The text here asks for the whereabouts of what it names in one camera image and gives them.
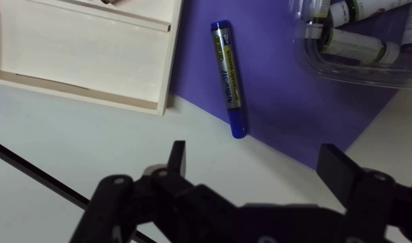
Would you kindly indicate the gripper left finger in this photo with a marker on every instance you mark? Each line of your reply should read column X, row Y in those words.
column 165, row 192

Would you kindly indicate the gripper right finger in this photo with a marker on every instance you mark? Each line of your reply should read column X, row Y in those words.
column 367, row 192

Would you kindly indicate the blue whiteboard marker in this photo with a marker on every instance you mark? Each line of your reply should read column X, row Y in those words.
column 228, row 77

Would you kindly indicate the light wooden tray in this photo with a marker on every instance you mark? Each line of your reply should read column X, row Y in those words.
column 87, row 50

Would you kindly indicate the purple paper sheet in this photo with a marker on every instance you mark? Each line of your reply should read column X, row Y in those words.
column 286, row 87

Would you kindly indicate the clear plastic container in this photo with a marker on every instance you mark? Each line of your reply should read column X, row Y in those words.
column 357, row 50

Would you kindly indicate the heap of markers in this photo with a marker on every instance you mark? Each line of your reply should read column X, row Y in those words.
column 364, row 30

